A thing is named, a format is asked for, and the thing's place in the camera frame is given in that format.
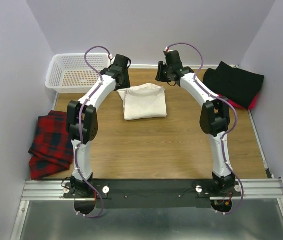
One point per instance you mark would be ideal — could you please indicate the red plaid folded shirt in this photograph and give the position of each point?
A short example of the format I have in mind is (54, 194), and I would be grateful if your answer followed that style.
(51, 150)

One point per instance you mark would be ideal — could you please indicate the black folded shirt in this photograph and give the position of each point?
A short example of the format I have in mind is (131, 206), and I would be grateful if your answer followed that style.
(227, 79)

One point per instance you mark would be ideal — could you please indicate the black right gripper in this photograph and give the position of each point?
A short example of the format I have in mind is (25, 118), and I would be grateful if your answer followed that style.
(159, 76)

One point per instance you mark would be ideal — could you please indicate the white perforated plastic basket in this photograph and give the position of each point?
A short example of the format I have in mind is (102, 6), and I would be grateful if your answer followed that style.
(71, 73)

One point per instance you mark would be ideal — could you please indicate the white t shirt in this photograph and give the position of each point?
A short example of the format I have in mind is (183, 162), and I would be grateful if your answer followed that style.
(143, 102)

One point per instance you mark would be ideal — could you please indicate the aluminium frame rail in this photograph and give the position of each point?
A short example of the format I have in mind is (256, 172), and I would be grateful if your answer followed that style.
(51, 190)

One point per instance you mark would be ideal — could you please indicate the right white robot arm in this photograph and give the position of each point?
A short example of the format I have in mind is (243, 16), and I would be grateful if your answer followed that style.
(214, 118)

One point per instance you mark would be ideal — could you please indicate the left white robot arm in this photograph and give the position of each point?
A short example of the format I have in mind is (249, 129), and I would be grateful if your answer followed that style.
(82, 122)

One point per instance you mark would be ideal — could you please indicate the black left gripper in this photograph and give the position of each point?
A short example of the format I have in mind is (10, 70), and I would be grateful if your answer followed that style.
(126, 83)

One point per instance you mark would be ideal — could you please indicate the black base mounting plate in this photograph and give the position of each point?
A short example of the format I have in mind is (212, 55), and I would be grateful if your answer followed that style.
(149, 193)

